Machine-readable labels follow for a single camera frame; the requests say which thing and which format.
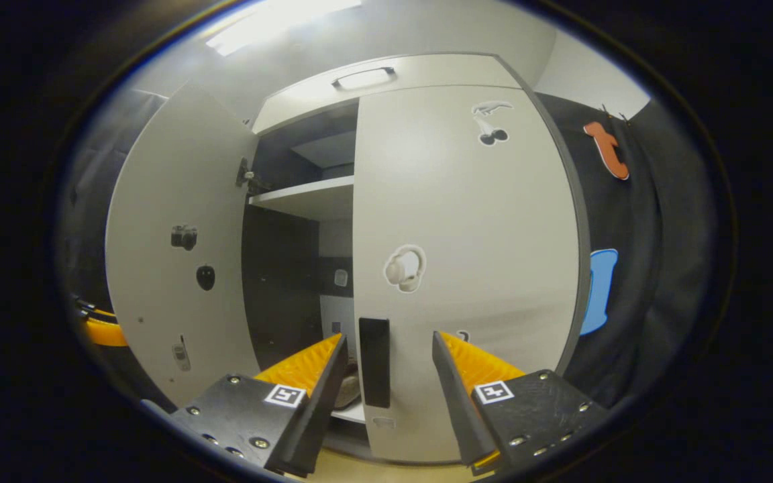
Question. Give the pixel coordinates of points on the white door with camera sticker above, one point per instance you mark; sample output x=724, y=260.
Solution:
x=172, y=174

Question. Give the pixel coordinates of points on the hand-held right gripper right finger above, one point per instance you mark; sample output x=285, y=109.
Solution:
x=460, y=402

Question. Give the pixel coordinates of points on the metal door hinge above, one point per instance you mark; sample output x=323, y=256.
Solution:
x=245, y=176

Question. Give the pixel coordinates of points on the white door with calendar sticker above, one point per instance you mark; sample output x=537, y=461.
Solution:
x=480, y=221

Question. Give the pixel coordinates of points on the white cabinet shelf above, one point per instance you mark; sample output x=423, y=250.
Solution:
x=313, y=198
x=329, y=149

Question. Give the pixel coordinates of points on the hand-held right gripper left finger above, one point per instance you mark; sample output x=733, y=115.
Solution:
x=323, y=409

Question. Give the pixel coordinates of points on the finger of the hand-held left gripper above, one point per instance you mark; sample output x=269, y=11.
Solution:
x=105, y=333

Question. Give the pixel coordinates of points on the white cabinet drawer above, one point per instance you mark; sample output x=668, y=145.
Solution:
x=440, y=74

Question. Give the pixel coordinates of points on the brown shoe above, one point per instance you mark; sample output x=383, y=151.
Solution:
x=349, y=392

